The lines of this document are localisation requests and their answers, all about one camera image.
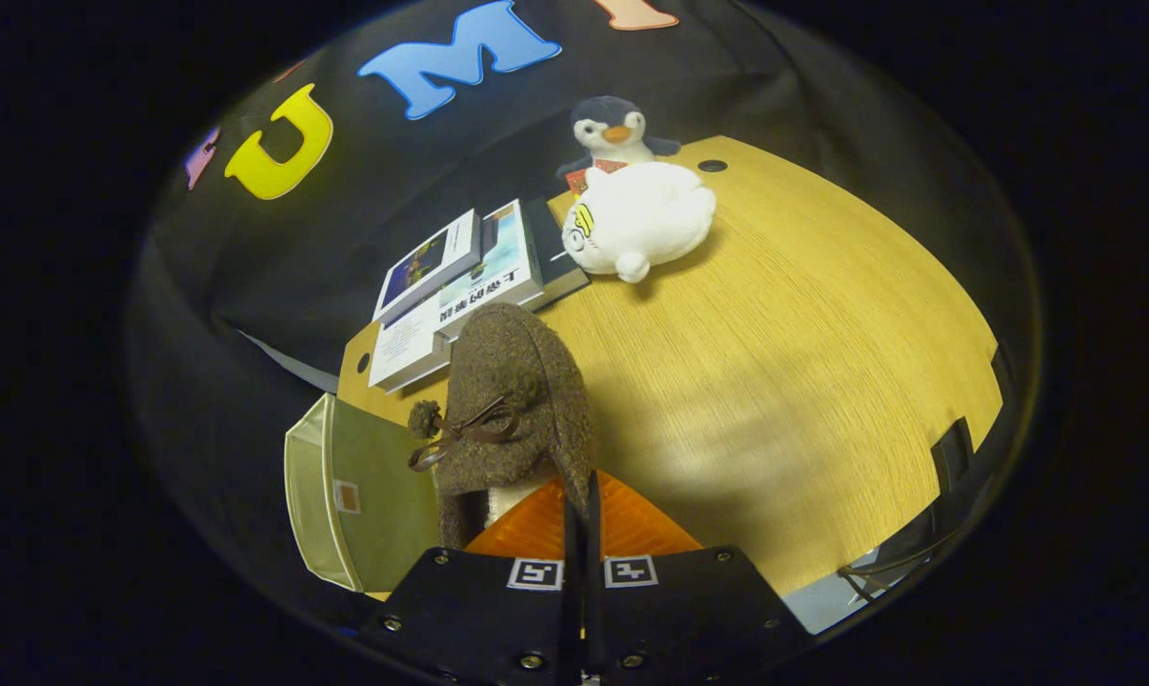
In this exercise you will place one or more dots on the white seal plush toy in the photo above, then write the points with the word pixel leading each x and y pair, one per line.
pixel 651 214

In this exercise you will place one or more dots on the black chair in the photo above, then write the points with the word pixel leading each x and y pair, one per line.
pixel 951 457

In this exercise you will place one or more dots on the penguin plush toy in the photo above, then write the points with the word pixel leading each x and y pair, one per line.
pixel 613 119

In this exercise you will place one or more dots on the night photo cover book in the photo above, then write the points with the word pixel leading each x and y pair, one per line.
pixel 427 262

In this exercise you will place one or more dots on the black book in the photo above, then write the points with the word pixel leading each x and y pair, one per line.
pixel 555 257

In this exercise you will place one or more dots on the green fabric storage box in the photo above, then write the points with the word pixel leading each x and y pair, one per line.
pixel 393 534

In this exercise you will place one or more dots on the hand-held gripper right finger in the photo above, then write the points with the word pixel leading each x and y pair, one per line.
pixel 689 619

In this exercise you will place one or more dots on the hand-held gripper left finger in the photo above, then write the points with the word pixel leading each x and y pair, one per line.
pixel 479 610

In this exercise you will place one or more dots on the brown fuzzy shoe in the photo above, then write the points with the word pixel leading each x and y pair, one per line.
pixel 517 362

